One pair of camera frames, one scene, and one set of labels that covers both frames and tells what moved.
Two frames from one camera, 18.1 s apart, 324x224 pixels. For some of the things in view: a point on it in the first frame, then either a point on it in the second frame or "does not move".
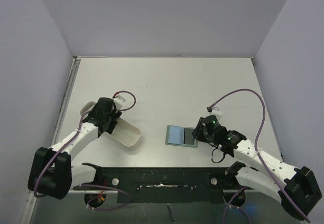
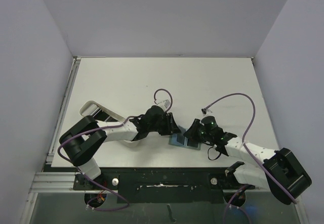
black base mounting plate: [169, 185] does not move
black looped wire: [212, 160] to [208, 154]
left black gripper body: [112, 116] to [162, 126]
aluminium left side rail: [76, 62] does not move
